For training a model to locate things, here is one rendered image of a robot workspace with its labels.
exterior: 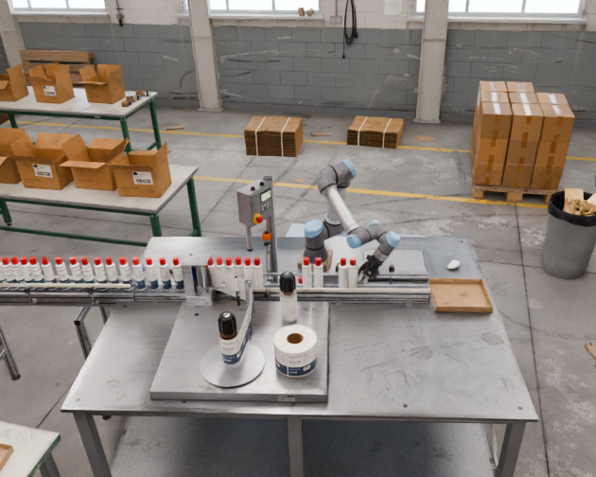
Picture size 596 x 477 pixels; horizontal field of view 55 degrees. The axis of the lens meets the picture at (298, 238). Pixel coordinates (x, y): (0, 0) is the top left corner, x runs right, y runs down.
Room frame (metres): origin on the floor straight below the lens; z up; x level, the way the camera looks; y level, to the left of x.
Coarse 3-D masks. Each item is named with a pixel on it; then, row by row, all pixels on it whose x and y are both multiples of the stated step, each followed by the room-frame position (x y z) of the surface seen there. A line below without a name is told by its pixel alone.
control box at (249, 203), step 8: (256, 184) 2.74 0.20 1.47; (264, 184) 2.74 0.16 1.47; (240, 192) 2.65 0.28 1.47; (248, 192) 2.65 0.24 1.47; (256, 192) 2.65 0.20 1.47; (240, 200) 2.66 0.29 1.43; (248, 200) 2.62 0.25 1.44; (256, 200) 2.64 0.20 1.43; (240, 208) 2.66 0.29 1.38; (248, 208) 2.63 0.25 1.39; (256, 208) 2.64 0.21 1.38; (272, 208) 2.74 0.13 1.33; (240, 216) 2.66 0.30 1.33; (248, 216) 2.63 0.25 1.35; (256, 216) 2.63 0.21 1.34; (264, 216) 2.68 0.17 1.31; (248, 224) 2.63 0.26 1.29
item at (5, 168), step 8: (0, 128) 4.72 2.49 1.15; (8, 128) 4.71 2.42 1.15; (0, 136) 4.70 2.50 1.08; (8, 136) 4.68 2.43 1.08; (16, 136) 4.67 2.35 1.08; (0, 144) 4.68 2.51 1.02; (8, 144) 4.67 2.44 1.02; (0, 152) 4.68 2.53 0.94; (8, 152) 4.67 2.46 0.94; (0, 160) 4.33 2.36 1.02; (8, 160) 4.38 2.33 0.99; (0, 168) 4.39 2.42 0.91; (8, 168) 4.38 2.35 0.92; (16, 168) 4.39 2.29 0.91; (0, 176) 4.40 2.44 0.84; (8, 176) 4.38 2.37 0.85; (16, 176) 4.39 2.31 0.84; (16, 184) 4.37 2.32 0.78
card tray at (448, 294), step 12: (432, 288) 2.63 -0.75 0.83; (444, 288) 2.62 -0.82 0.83; (456, 288) 2.62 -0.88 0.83; (468, 288) 2.61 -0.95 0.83; (480, 288) 2.61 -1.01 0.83; (432, 300) 2.51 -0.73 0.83; (444, 300) 2.51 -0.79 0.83; (456, 300) 2.51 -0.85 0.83; (468, 300) 2.50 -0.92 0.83; (480, 300) 2.50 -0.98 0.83
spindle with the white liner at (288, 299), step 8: (288, 272) 2.35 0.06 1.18; (280, 280) 2.31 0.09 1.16; (288, 280) 2.30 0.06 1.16; (280, 288) 2.31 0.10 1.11; (288, 288) 2.29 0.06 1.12; (280, 296) 2.31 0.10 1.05; (288, 296) 2.29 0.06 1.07; (296, 296) 2.33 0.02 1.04; (280, 304) 2.32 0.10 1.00; (288, 304) 2.29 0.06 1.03; (296, 304) 2.32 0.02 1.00; (288, 312) 2.29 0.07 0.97; (296, 312) 2.31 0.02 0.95; (288, 320) 2.29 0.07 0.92; (296, 320) 2.31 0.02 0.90
